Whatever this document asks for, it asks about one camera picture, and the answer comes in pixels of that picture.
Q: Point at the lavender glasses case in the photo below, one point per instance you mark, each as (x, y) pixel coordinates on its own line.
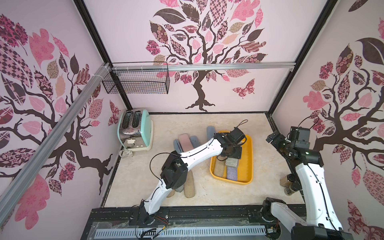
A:
(232, 174)

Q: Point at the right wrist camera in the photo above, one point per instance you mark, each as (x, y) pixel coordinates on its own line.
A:
(299, 134)

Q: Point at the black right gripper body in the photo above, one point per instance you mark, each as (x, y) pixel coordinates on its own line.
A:
(276, 140)

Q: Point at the blue glasses case middle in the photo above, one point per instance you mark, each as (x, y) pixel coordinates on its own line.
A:
(195, 141)

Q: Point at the tan glasses case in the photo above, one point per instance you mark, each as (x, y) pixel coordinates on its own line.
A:
(219, 168)
(189, 186)
(171, 194)

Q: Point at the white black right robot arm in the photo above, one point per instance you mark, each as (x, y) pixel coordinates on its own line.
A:
(321, 221)

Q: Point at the yellow plastic storage tray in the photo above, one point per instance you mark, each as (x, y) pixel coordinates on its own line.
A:
(246, 165)

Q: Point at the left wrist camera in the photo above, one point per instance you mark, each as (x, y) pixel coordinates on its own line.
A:
(237, 132)

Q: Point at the black wire basket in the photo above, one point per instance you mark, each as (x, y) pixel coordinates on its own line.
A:
(138, 78)

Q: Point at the blue glasses case by tray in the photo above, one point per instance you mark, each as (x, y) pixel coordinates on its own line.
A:
(210, 132)

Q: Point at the mint chrome toaster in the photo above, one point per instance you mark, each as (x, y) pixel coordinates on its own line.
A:
(136, 130)

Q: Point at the aluminium frame rail left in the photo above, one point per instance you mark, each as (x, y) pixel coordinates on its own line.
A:
(23, 180)

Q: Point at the grey fabric glasses case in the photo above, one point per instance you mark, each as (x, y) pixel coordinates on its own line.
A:
(180, 189)

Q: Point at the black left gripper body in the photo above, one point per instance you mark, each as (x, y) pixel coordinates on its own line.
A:
(234, 152)

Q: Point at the white slotted cable duct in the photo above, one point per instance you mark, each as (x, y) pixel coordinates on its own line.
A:
(178, 232)

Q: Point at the pink glasses case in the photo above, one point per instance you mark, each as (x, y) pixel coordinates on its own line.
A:
(185, 142)

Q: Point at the aluminium frame rail back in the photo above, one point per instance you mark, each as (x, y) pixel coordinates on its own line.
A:
(206, 67)

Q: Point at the aluminium frame rail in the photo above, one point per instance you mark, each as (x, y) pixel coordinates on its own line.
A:
(206, 67)
(23, 180)

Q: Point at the grey rectangular glasses case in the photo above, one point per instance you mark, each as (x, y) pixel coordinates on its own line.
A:
(232, 162)

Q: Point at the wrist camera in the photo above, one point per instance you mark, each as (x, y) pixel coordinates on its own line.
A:
(299, 134)
(237, 132)

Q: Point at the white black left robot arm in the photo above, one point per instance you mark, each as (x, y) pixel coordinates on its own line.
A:
(176, 167)

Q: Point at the blue glasses case left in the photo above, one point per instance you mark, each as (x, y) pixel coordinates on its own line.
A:
(177, 146)

